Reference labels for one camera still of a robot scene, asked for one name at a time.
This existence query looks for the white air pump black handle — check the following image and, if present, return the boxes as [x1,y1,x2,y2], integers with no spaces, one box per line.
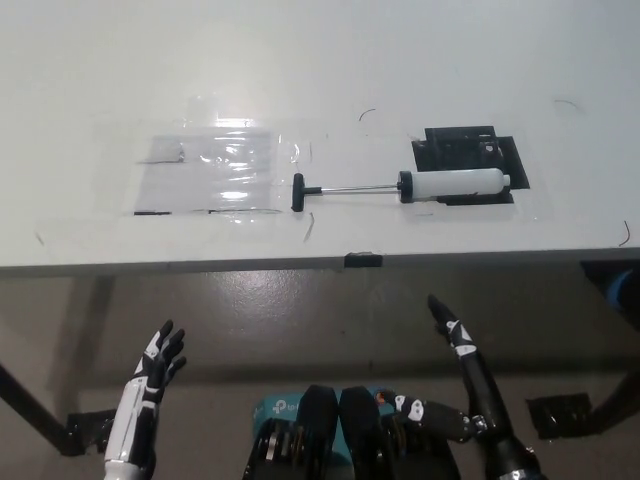
[291,168,512,215]

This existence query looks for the black floor plate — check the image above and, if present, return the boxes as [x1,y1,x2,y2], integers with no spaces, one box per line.
[525,393,594,440]
[62,409,121,457]

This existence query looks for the blue round object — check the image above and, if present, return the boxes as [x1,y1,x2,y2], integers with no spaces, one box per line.
[607,269,640,309]

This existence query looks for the black tape strip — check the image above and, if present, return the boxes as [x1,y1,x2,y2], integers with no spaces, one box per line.
[343,252,384,269]

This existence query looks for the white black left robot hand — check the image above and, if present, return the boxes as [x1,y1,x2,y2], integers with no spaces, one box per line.
[102,319,188,467]

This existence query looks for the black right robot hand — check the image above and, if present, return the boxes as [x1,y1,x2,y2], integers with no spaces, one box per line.
[378,293,545,480]

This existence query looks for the black square fixture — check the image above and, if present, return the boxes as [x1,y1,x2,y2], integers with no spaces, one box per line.
[410,125,531,206]

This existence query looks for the clear plastic film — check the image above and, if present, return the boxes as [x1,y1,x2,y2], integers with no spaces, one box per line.
[122,92,321,226]

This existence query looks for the black diagonal table leg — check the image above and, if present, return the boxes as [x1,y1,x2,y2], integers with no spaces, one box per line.
[0,362,71,444]
[589,359,640,426]

